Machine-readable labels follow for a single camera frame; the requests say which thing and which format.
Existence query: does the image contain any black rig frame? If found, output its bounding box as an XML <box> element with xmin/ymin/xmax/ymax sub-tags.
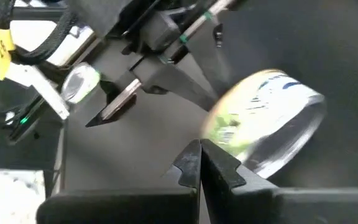
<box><xmin>0</xmin><ymin>5</ymin><xmax>70</xmax><ymax>22</ymax></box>

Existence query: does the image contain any silver aluminium bracket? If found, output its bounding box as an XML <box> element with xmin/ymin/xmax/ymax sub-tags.
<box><xmin>6</xmin><ymin>60</ymin><xmax>71</xmax><ymax>121</ymax></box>

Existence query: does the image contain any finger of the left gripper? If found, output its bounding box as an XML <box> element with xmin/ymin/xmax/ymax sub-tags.
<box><xmin>185</xmin><ymin>17</ymin><xmax>233</xmax><ymax>98</ymax></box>
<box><xmin>131</xmin><ymin>57</ymin><xmax>219</xmax><ymax>112</ymax></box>

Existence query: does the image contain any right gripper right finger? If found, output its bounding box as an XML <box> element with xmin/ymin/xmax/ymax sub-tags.
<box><xmin>200</xmin><ymin>138</ymin><xmax>358</xmax><ymax>224</ymax></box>

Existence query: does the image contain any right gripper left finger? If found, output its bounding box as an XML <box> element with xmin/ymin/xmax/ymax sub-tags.
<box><xmin>35</xmin><ymin>139</ymin><xmax>203</xmax><ymax>224</ymax></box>

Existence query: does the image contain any black braided cable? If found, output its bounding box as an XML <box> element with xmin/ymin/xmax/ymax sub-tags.
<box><xmin>0</xmin><ymin>0</ymin><xmax>79</xmax><ymax>67</ymax></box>

